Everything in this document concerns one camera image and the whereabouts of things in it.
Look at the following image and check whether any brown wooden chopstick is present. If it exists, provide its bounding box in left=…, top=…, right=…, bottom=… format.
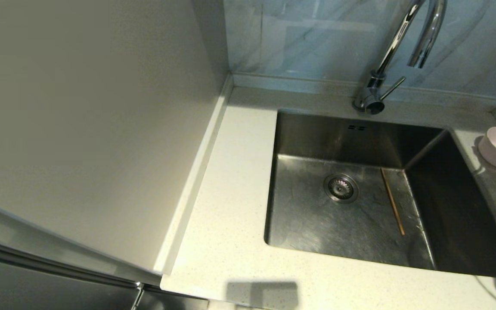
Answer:
left=380, top=168, right=406, bottom=236

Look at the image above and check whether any stainless steel sink basin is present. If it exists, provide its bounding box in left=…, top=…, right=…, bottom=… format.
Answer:
left=263, top=110, right=496, bottom=279

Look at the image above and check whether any chrome gooseneck faucet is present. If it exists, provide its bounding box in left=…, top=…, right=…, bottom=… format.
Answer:
left=351, top=0, right=447, bottom=115

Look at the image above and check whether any metal cabinet handle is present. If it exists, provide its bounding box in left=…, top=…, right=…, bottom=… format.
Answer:
left=130, top=282, right=146, bottom=310

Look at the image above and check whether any round metal drain strainer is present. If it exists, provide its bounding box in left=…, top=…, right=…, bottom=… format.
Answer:
left=323, top=173, right=359, bottom=204

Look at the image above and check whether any dark grey cabinet front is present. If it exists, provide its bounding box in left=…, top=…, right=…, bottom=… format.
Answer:
left=0, top=194, right=209, bottom=310

